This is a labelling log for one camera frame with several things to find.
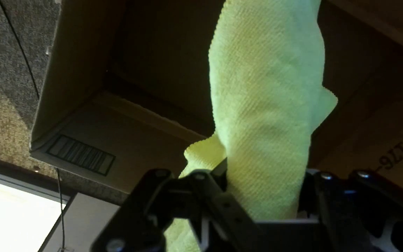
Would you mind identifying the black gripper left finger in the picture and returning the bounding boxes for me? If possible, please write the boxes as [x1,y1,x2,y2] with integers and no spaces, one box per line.
[88,167,261,252]

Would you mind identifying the black floor cable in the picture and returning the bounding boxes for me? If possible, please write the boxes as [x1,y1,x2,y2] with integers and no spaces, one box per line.
[0,0,42,101]

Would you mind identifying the brown cardboard box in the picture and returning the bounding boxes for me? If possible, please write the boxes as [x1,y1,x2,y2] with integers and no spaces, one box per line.
[29,0,403,208]

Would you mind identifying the yellow microfibre towel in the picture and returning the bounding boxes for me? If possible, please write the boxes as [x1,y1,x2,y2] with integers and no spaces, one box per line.
[163,0,340,252]

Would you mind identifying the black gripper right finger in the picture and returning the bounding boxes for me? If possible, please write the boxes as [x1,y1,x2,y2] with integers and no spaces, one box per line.
[300,169,403,252]

